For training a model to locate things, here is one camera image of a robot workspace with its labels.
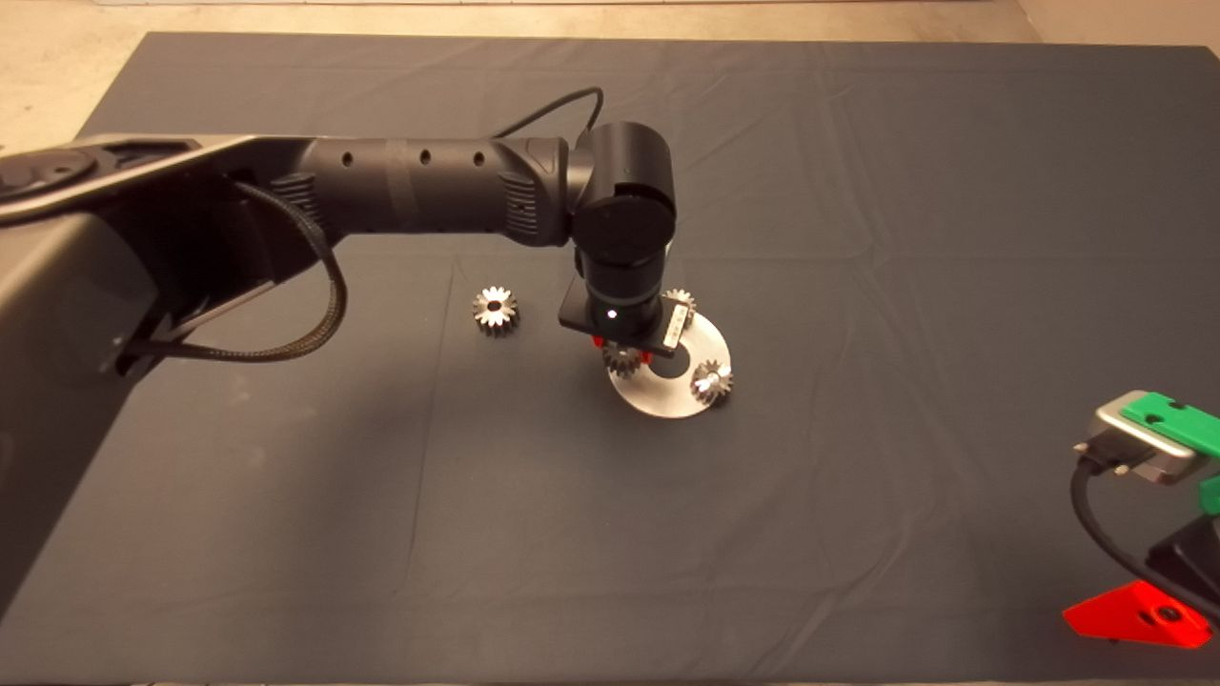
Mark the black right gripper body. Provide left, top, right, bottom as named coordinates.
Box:
left=1144, top=514, right=1220, bottom=620

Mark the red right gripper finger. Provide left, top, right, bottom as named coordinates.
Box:
left=1063, top=579, right=1214, bottom=650

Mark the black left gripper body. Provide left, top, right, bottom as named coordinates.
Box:
left=558, top=267, right=698, bottom=359

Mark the larger steel gear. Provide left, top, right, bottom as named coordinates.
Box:
left=473, top=286, right=520, bottom=336

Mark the round metal plate with hole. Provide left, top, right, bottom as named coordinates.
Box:
left=607, top=310, right=733, bottom=420

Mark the dark grey table cloth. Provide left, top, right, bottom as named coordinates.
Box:
left=0, top=30, right=1220, bottom=685

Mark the thick black right camera cable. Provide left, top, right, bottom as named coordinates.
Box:
left=1067, top=455, right=1220, bottom=628

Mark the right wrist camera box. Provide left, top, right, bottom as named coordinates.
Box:
left=1072, top=391, right=1204, bottom=485

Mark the right green camera mount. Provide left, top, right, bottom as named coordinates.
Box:
left=1120, top=391, right=1220, bottom=515

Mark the thin black left camera cable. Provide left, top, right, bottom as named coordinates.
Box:
left=491, top=86, right=607, bottom=139

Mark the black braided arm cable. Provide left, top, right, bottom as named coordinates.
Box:
left=119, top=181, right=346, bottom=365

